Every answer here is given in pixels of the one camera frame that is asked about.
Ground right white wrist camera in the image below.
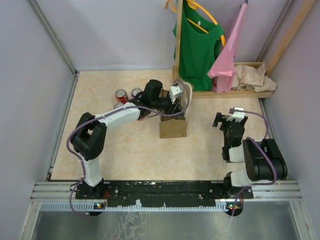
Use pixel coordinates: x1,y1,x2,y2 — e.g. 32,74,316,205
227,107,245,123

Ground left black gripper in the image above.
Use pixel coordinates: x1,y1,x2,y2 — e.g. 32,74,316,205
151,93,184,118

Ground beige cloth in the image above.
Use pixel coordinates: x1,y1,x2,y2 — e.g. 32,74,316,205
231,63,277,93

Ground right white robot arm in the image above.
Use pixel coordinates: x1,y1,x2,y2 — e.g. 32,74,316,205
212,107,288,198

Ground purple cable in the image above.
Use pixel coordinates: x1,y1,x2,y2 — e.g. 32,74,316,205
230,109,278,217
65,79,194,217

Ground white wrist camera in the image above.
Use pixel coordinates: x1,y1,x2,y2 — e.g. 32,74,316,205
227,107,245,123
168,84,184,104

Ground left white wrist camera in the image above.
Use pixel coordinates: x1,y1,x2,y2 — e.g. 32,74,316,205
168,84,184,104

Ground yellow hanger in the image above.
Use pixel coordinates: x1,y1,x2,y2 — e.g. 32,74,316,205
164,0,178,13
186,0,227,47

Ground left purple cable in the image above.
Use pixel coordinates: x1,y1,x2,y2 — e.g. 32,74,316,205
65,79,194,217

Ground red green soda can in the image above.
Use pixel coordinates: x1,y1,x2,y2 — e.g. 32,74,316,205
137,116,146,121

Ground wooden clothes rack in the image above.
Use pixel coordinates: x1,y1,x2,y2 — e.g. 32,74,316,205
172,0,317,99

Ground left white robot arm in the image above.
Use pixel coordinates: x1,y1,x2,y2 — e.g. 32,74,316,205
66,79,190,199

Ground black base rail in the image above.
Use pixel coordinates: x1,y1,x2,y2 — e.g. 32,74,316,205
75,180,242,208

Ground pink t-shirt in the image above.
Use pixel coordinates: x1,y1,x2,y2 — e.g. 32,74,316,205
207,0,248,94

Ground purple soda can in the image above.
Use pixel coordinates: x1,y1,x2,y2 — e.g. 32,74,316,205
113,102,124,109
131,88,142,99

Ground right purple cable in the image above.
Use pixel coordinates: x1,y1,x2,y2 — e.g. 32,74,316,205
230,109,278,217

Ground green t-shirt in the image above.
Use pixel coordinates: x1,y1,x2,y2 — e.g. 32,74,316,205
179,0,225,92

